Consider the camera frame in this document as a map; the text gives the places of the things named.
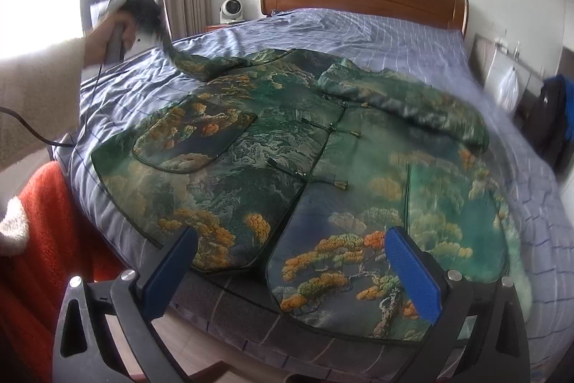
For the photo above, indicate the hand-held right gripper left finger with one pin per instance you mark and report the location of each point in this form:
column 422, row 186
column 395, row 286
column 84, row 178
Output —
column 170, row 275

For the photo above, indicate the orange fleece garment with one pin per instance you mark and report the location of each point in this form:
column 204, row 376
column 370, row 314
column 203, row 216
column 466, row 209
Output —
column 49, row 275

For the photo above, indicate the white fluffy cuff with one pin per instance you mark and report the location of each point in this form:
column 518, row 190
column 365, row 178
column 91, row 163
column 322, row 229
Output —
column 13, row 226

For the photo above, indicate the white round fan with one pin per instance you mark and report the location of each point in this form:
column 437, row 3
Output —
column 231, row 9

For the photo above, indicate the white plastic bag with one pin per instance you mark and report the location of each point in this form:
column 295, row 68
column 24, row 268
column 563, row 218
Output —
column 506, row 91

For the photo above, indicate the person's left hand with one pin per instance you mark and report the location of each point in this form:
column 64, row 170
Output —
column 101, row 42

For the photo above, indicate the wooden nightstand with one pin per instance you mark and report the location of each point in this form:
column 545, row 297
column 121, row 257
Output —
column 214, row 27

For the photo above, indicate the person's left forearm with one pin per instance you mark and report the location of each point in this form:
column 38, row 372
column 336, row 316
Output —
column 36, row 96

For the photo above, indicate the dark jacket with blue lining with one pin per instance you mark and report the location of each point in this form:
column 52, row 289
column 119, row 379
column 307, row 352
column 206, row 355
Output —
column 549, row 122

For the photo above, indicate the grey desk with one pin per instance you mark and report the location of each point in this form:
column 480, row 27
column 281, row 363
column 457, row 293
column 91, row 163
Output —
column 489, row 55

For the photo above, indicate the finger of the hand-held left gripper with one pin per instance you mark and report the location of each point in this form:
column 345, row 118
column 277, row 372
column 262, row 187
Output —
column 150, row 17

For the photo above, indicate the bed with blue checked sheet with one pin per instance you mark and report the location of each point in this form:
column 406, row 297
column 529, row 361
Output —
column 403, row 42

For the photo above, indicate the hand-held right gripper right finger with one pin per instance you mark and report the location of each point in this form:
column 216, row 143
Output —
column 415, row 275

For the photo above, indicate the green printed padded jacket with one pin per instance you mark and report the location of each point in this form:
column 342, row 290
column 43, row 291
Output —
column 291, row 167

